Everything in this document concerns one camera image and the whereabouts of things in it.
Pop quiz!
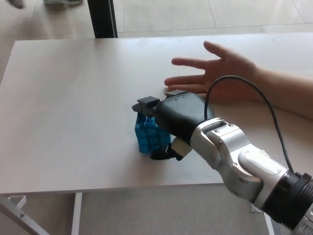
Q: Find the black vertical pillar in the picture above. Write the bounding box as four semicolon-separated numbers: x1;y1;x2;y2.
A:
88;0;118;39

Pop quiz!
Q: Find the blue textured cube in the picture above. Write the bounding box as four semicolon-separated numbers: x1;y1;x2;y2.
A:
134;114;172;154

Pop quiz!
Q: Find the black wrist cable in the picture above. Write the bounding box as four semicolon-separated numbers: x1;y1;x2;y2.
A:
204;75;298;176

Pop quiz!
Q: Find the white metal table leg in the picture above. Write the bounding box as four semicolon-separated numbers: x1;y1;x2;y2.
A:
263;212;276;235
71;192;83;235

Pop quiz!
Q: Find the person's bare forearm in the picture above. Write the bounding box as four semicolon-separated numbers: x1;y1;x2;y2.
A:
254;66;313;120

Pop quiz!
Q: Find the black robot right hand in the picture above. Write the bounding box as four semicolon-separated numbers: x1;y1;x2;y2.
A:
131;90;217;162

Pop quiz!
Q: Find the person's bare hand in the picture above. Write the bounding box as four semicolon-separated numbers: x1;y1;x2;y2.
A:
164;40;264;103

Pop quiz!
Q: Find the grey diagonal table brace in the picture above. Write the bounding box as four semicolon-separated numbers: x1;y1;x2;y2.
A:
0;195;47;235

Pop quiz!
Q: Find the grey shoe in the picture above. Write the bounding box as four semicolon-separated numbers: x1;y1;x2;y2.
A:
44;0;84;7

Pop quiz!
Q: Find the white metal bracket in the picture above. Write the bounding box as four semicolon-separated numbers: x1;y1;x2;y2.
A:
7;195;27;209

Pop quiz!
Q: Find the brown shoe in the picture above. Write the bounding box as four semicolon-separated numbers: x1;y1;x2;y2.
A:
6;0;25;9

